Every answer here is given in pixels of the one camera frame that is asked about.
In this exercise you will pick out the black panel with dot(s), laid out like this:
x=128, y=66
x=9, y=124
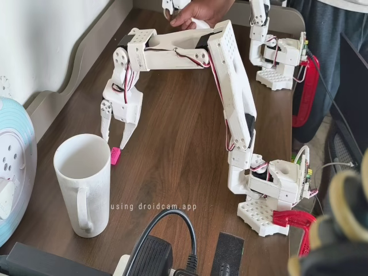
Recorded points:
x=353, y=86

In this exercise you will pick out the black flat box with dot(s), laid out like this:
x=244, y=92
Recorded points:
x=43, y=261

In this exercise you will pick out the black tan flexible tripod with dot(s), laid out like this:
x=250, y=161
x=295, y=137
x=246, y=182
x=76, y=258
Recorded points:
x=345, y=207

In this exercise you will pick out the person's bare hand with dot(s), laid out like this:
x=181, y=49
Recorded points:
x=204, y=10

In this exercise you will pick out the red clamp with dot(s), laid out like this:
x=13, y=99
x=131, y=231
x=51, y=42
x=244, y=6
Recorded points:
x=309, y=86
x=290, y=218

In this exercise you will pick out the white leader robot arm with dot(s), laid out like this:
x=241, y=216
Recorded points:
x=258, y=46

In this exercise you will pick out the black foam block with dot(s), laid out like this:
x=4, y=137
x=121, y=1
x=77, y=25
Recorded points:
x=227, y=250

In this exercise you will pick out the person's blue jeans leg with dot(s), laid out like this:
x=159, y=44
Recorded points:
x=330, y=57

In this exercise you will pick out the white power strip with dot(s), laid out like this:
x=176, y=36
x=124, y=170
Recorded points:
x=123, y=264

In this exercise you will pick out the black power adapter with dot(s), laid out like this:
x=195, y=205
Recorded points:
x=152, y=256

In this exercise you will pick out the grey wavy desk rail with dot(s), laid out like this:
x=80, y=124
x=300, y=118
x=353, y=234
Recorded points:
x=83, y=51

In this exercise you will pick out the tall white mug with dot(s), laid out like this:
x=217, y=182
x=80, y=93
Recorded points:
x=86, y=178

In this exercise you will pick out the white follower robot arm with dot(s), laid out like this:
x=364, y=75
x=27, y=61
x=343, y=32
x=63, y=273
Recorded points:
x=172, y=57

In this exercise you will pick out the small pink block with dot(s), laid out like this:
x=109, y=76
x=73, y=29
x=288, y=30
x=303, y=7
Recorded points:
x=115, y=156

